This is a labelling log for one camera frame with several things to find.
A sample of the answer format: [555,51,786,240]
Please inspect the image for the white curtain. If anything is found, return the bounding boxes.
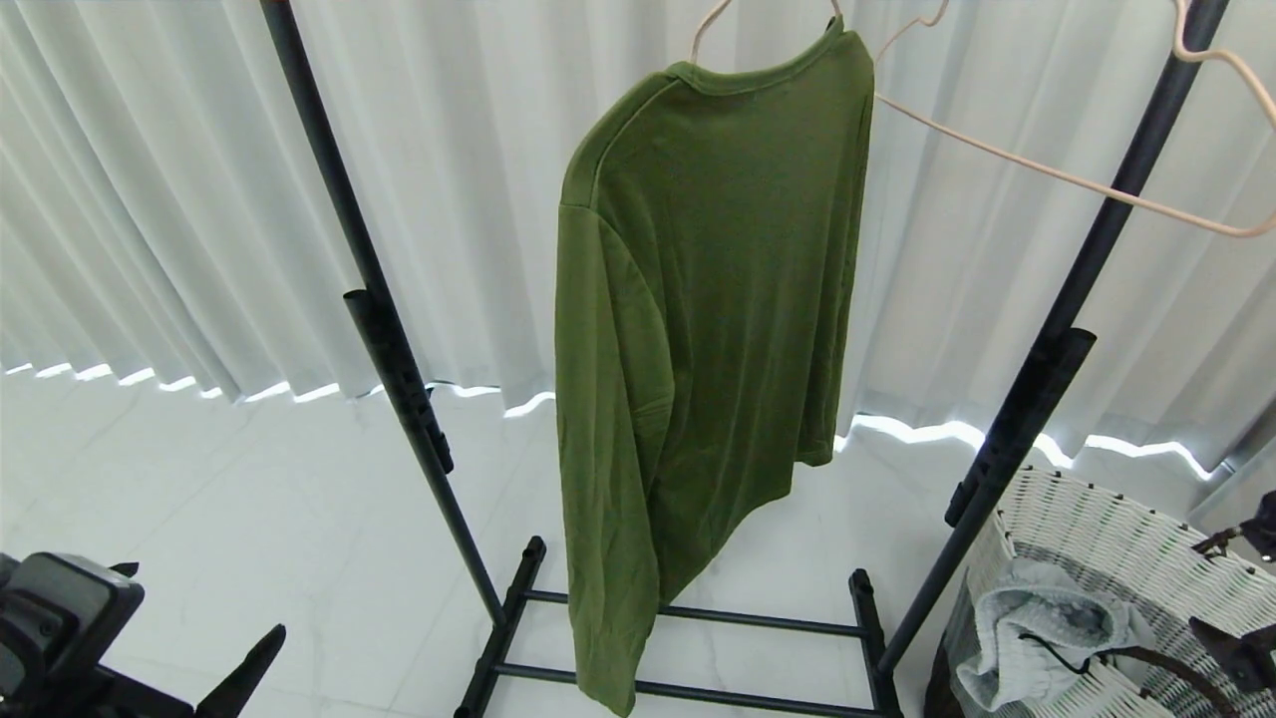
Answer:
[0,0,1276,480]

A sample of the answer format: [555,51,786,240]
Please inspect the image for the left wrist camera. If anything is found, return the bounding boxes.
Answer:
[0,551,147,699]

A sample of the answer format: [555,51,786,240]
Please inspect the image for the pale grey shorts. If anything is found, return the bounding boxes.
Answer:
[952,558,1157,711]

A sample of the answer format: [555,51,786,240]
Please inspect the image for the green sleeveless shirt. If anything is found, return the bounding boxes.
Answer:
[553,15,876,718]

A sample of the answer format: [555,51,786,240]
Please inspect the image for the white laundry basket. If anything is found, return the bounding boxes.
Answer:
[925,467,1276,718]

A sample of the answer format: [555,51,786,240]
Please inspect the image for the black clothes rack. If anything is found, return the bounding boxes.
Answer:
[259,0,1232,718]

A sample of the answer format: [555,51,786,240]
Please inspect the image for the pink clothes hanger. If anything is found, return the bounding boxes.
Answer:
[688,0,844,63]
[874,0,1276,238]

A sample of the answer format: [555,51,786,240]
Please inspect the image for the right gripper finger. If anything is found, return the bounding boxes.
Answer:
[1244,492,1276,559]
[1188,616,1276,689]

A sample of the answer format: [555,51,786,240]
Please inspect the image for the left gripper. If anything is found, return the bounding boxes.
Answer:
[40,561,287,718]

